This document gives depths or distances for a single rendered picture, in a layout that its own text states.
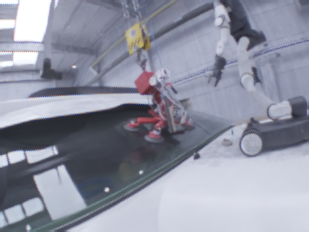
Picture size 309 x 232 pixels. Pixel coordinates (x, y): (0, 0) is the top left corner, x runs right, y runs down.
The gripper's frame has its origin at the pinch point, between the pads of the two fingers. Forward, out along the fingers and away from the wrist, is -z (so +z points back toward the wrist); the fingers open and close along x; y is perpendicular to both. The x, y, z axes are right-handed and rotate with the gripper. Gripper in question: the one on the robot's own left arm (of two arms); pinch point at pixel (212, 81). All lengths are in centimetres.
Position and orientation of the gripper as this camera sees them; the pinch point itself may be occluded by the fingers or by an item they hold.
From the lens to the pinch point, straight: 118.9
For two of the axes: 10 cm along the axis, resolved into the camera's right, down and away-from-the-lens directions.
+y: -8.9, -1.6, -4.2
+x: -3.1, -4.7, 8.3
